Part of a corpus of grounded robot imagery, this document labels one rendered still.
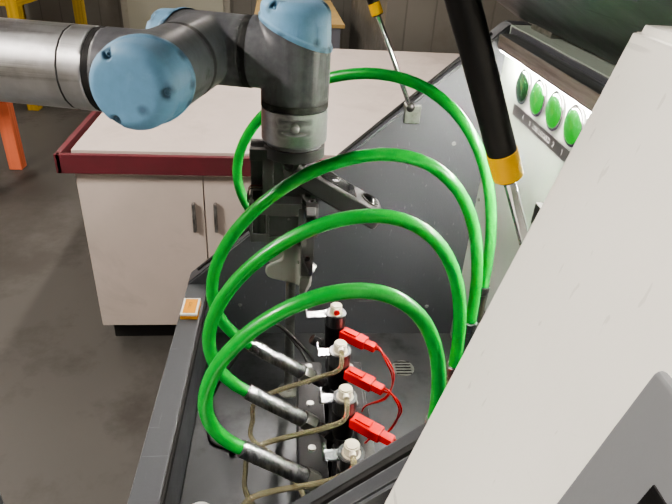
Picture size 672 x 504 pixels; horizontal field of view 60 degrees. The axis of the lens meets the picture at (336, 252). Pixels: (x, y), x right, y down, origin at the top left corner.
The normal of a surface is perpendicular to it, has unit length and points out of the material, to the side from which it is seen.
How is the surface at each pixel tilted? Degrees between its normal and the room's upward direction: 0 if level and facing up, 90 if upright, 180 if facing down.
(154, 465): 0
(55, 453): 0
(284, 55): 88
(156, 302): 90
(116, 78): 90
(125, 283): 90
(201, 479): 0
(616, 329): 76
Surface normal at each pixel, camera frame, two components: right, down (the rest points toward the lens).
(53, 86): -0.16, 0.67
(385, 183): 0.07, 0.51
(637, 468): -0.95, -0.22
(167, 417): 0.06, -0.86
